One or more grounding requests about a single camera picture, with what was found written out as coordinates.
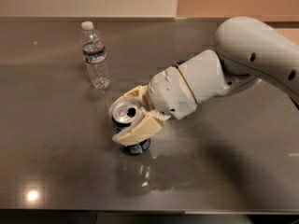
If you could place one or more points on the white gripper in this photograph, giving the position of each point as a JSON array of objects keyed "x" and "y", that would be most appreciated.
[{"x": 169, "y": 92}]

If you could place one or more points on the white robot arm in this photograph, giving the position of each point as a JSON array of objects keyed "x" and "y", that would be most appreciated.
[{"x": 246, "y": 52}]

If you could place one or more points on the clear plastic water bottle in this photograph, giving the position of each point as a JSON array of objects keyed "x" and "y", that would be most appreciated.
[{"x": 95, "y": 55}]

